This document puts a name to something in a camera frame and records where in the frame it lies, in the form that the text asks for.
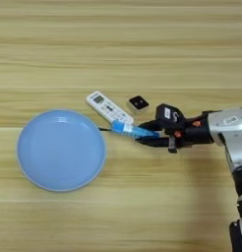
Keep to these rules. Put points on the white remote control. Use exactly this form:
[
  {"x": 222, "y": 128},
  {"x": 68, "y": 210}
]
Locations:
[{"x": 106, "y": 106}]

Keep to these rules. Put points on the black box with white label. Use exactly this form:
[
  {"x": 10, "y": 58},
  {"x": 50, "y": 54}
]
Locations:
[{"x": 169, "y": 115}]

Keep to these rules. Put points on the thin black sliver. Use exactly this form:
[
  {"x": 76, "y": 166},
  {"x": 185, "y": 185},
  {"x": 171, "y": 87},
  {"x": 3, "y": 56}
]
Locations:
[{"x": 105, "y": 129}]

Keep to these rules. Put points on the round blue plate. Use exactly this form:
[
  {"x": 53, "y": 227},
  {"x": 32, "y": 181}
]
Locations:
[{"x": 60, "y": 151}]

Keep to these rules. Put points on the blue glue stick tube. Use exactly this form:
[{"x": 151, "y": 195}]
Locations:
[{"x": 126, "y": 128}]

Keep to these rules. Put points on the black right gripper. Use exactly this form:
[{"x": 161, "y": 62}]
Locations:
[{"x": 195, "y": 133}]

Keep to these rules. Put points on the small black square cube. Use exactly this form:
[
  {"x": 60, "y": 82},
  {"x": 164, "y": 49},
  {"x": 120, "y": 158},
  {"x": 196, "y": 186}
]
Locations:
[{"x": 138, "y": 103}]

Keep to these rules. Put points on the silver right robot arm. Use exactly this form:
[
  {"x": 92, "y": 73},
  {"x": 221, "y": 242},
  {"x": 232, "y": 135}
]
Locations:
[{"x": 232, "y": 131}]

